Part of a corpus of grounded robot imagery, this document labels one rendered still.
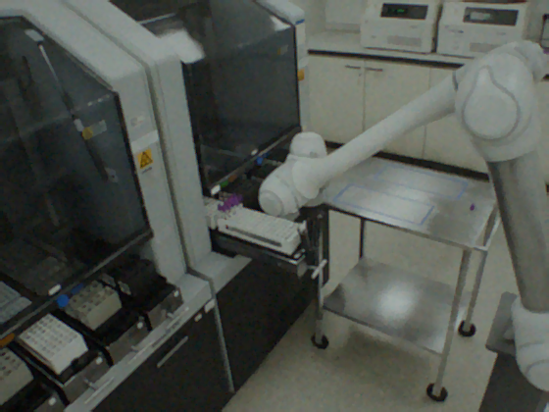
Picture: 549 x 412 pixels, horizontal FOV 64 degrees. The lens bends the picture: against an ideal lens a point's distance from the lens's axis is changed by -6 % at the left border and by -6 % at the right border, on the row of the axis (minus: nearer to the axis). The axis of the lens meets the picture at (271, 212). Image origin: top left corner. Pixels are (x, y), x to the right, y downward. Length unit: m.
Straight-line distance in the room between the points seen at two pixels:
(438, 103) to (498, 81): 0.27
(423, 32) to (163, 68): 2.47
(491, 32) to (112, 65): 2.66
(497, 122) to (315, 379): 1.56
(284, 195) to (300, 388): 1.19
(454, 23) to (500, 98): 2.63
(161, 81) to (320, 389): 1.44
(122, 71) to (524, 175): 0.95
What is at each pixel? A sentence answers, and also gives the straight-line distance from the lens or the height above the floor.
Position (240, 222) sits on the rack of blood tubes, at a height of 0.86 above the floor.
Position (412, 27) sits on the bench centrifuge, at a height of 1.08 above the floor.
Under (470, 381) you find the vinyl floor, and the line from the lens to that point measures 2.24.
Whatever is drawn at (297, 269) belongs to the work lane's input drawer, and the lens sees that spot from 1.47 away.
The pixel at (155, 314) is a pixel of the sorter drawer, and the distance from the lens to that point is 1.39.
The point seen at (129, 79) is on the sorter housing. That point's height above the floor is 1.41.
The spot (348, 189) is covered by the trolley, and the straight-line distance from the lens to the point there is 1.81.
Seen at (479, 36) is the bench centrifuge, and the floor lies 1.06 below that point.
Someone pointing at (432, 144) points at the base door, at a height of 0.22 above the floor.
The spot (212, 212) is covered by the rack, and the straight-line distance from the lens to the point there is 1.65.
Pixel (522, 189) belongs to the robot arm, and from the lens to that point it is 0.97.
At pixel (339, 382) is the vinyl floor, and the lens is 2.15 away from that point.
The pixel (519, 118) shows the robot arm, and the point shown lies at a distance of 0.86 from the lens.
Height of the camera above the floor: 1.71
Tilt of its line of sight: 32 degrees down
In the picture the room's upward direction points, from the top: 5 degrees counter-clockwise
